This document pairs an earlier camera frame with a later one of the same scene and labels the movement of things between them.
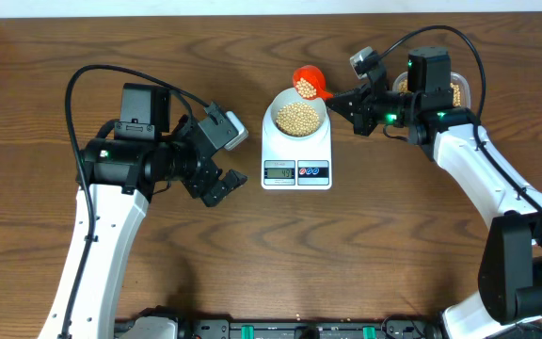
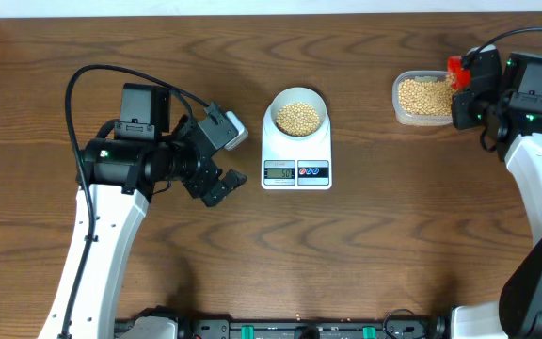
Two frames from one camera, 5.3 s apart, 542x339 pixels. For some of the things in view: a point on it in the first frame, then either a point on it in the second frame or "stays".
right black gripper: (361, 101) -> (461, 117)
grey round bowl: (294, 116) stays
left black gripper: (198, 182) stays
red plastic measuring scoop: (310, 82) -> (457, 77)
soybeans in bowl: (297, 120) stays
